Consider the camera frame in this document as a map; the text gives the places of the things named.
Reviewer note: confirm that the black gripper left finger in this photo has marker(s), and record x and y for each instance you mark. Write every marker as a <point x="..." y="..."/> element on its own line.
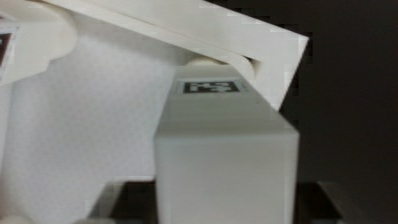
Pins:
<point x="126" y="203"/>

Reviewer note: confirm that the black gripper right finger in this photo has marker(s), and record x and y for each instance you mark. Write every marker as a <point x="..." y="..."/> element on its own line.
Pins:
<point x="314" y="209"/>

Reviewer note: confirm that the white desk leg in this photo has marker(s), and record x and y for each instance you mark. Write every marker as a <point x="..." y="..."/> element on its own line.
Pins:
<point x="225" y="148"/>
<point x="37" y="38"/>

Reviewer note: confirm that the white desk top tray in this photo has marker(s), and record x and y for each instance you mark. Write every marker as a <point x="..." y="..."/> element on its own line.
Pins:
<point x="80" y="112"/>

